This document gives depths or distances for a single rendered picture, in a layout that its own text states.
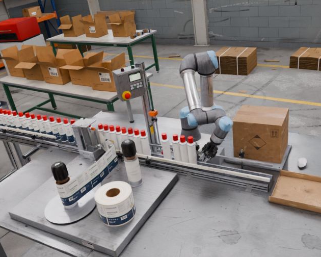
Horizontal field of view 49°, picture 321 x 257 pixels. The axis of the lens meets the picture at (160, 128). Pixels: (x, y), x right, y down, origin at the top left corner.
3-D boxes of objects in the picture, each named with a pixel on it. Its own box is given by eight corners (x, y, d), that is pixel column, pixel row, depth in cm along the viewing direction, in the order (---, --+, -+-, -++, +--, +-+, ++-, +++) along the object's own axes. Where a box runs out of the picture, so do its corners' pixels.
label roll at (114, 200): (142, 204, 197) (137, 183, 191) (125, 229, 182) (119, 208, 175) (112, 199, 206) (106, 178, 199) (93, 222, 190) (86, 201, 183)
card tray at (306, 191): (268, 201, 192) (268, 196, 190) (279, 174, 211) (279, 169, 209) (328, 214, 177) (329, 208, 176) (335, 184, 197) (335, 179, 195)
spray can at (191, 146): (188, 166, 224) (184, 138, 214) (191, 161, 228) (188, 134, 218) (195, 168, 221) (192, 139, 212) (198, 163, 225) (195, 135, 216)
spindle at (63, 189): (59, 207, 204) (45, 166, 190) (70, 198, 210) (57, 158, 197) (71, 211, 199) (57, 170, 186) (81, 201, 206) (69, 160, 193)
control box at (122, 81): (117, 97, 235) (111, 71, 226) (140, 91, 241) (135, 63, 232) (123, 102, 227) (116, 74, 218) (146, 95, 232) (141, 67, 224)
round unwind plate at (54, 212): (33, 216, 202) (32, 215, 201) (70, 185, 224) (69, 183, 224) (73, 231, 186) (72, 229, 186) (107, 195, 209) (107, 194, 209)
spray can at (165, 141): (162, 161, 233) (158, 135, 223) (166, 157, 237) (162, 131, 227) (169, 163, 230) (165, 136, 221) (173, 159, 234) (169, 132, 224)
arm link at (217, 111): (204, 106, 205) (208, 119, 198) (223, 103, 206) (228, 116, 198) (204, 116, 211) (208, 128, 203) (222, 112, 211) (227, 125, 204)
